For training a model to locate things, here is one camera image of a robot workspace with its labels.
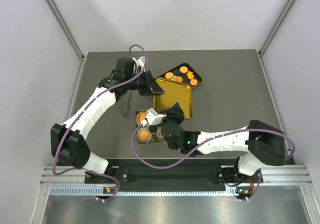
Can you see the black gold-rimmed cookie tray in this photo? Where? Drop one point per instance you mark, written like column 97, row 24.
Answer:
column 184, row 76

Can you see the gold tin lid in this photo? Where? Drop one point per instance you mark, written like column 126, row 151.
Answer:
column 174, row 92

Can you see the white paper cup bottom-left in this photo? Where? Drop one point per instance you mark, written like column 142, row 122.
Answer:
column 143, row 128

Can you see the orange round cookie right edge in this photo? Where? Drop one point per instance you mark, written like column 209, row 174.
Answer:
column 193, row 82

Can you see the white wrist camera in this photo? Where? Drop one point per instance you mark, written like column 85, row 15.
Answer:
column 152, row 118
column 139, row 63

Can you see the square green cookie tin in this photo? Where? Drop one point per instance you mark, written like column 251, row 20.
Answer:
column 152, row 129

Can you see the orange fish-shaped cookie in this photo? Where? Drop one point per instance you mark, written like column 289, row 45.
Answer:
column 142, row 116

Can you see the white paper cup top-left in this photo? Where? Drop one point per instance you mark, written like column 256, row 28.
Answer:
column 138, row 122

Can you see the black sandwich cookie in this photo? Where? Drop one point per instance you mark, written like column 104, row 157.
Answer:
column 153, row 129
column 176, row 72

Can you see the black sandwich cookie top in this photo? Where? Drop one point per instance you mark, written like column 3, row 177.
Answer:
column 176, row 72

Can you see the green and orange cookie pair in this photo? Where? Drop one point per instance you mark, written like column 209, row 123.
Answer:
column 178, row 79

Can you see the aluminium slotted cable rail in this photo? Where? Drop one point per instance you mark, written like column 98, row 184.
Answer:
column 108, row 191

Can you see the white paper cup centre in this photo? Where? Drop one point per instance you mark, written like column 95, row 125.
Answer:
column 152, row 129

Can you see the clear plastic tweezers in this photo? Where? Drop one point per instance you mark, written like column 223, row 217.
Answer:
column 123, row 104

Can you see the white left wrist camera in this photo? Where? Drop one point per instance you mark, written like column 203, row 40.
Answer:
column 139, row 63

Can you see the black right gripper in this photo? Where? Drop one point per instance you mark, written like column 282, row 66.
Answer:
column 176, row 110

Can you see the orange bear cookie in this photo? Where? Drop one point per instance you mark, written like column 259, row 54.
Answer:
column 190, row 75

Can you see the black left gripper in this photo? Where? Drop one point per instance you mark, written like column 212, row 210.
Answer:
column 151, row 87

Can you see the orange round cookie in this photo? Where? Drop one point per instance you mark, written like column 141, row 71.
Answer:
column 169, row 75
column 143, row 135
column 183, row 69

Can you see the white paper cup bottom-right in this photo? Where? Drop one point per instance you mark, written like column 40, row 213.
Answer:
column 159, row 133

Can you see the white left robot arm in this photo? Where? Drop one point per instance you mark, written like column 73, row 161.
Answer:
column 68, row 140

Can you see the orange round cookie top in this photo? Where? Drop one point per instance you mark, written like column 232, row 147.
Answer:
column 183, row 69

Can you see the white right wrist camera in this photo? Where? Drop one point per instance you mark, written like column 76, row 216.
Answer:
column 152, row 118

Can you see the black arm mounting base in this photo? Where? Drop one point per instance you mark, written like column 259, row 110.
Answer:
column 193, row 174

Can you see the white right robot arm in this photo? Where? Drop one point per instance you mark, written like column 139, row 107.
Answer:
column 261, row 144

